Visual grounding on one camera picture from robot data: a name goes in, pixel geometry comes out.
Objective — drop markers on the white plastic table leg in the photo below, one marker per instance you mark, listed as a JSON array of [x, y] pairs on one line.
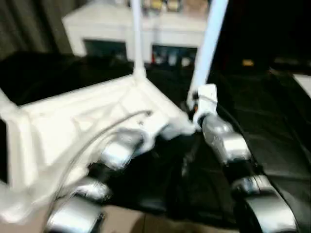
[[206, 48], [6, 104], [138, 36]]

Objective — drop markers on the white plastic table top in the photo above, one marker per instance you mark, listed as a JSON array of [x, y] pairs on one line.
[[60, 116]]

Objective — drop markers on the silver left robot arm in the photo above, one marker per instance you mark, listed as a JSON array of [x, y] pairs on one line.
[[116, 153]]

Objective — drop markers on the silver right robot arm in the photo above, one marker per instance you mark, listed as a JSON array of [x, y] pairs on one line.
[[230, 143]]

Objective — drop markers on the black table mat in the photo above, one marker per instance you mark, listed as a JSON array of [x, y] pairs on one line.
[[255, 121]]

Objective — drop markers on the small yellow label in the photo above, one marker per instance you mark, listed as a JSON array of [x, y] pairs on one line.
[[247, 62]]

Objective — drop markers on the pink plush toy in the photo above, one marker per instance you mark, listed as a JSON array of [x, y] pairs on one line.
[[194, 4]]

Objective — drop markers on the white flat board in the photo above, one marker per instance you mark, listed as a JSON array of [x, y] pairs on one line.
[[305, 83]]

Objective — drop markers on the white sideboard cabinet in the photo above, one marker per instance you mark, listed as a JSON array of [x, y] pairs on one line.
[[102, 26]]

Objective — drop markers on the grey pleated curtain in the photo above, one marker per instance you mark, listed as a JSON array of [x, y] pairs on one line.
[[31, 24]]

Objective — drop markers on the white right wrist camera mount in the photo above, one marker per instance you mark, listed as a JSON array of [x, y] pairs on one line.
[[207, 94]]

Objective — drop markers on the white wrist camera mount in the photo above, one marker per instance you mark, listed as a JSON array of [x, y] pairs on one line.
[[148, 140], [207, 94]]

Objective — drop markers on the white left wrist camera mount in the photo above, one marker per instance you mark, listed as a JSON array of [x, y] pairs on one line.
[[148, 140]]

